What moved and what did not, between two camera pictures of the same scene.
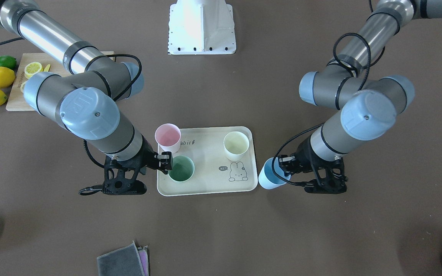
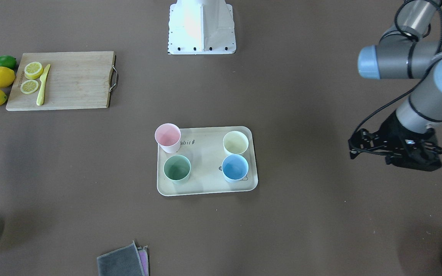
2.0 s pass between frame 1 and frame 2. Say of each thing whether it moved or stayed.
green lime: stayed
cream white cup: stayed
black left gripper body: moved
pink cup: stayed
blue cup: moved
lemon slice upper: stayed
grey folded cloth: stayed
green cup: stayed
